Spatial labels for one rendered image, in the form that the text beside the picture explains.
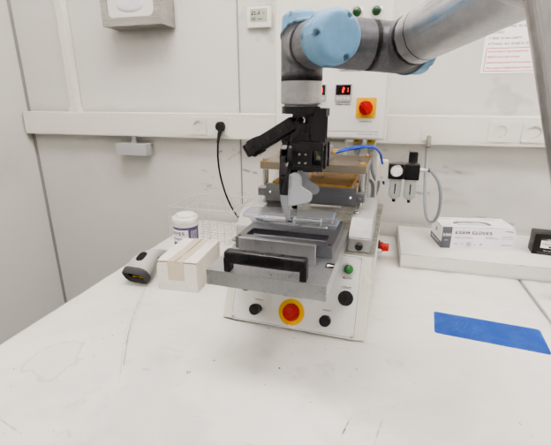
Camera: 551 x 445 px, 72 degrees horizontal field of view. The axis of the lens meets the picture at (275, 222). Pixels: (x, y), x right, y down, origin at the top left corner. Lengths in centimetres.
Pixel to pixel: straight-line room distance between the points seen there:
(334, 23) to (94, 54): 147
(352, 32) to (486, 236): 95
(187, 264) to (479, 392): 73
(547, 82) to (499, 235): 119
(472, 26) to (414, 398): 59
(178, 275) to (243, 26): 98
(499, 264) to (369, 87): 65
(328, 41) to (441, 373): 64
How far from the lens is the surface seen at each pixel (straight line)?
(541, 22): 26
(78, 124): 196
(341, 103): 115
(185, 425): 72
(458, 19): 54
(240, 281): 68
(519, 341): 104
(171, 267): 109
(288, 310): 90
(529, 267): 135
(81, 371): 89
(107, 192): 200
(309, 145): 70
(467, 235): 138
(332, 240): 76
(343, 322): 89
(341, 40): 60
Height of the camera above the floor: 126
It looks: 18 degrees down
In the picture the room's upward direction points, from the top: straight up
